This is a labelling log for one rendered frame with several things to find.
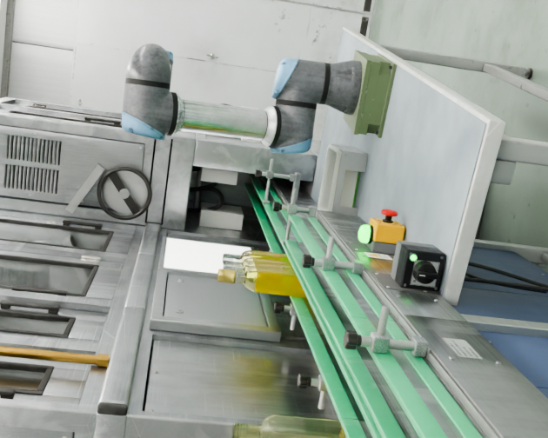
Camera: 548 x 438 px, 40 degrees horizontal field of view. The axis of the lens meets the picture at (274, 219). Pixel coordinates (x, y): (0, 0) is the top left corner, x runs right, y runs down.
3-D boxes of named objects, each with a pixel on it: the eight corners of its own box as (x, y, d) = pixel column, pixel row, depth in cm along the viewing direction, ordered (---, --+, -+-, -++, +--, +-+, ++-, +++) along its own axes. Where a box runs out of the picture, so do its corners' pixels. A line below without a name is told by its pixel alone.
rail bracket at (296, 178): (308, 207, 290) (250, 199, 287) (315, 163, 287) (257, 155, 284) (310, 209, 285) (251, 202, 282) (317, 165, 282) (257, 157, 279)
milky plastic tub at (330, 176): (343, 215, 244) (316, 211, 243) (354, 146, 240) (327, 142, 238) (354, 226, 227) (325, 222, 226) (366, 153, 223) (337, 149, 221)
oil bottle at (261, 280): (321, 293, 202) (242, 284, 199) (324, 273, 201) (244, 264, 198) (324, 300, 196) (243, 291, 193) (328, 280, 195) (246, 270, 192)
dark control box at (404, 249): (428, 281, 158) (390, 276, 157) (436, 244, 157) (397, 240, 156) (441, 293, 150) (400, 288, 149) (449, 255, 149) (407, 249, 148)
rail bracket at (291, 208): (308, 245, 225) (267, 240, 224) (317, 190, 222) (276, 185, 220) (310, 248, 222) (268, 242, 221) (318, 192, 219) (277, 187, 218)
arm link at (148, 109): (324, 104, 210) (130, 77, 189) (317, 158, 212) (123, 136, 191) (307, 103, 221) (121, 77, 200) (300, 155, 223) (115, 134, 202)
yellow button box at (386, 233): (394, 248, 185) (364, 244, 184) (399, 218, 184) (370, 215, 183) (402, 255, 178) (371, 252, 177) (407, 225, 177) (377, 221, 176)
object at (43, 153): (185, 198, 373) (-1, 175, 361) (195, 122, 365) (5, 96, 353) (184, 230, 305) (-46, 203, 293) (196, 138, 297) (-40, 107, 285)
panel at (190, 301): (252, 254, 284) (162, 243, 279) (254, 246, 283) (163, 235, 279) (280, 342, 196) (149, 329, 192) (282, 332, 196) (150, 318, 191)
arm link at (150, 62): (127, 33, 189) (143, 49, 238) (123, 76, 191) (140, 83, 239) (173, 39, 190) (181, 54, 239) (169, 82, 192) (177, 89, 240)
